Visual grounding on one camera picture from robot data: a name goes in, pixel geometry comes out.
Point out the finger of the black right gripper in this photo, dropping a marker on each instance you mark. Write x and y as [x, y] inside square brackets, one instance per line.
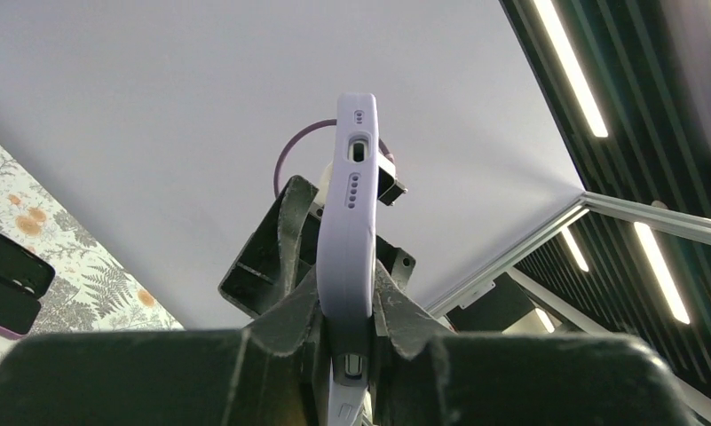
[397, 262]
[278, 254]

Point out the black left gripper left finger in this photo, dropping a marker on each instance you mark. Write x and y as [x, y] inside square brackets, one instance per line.
[272, 372]

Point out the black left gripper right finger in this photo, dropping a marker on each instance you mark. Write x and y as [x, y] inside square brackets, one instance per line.
[425, 374]

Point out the dark phone case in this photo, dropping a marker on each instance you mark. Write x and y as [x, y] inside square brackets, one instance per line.
[18, 310]

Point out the bare black phone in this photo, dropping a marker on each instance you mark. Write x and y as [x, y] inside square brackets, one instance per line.
[20, 266]

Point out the floral table mat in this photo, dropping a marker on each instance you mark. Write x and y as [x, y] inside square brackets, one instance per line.
[92, 291]

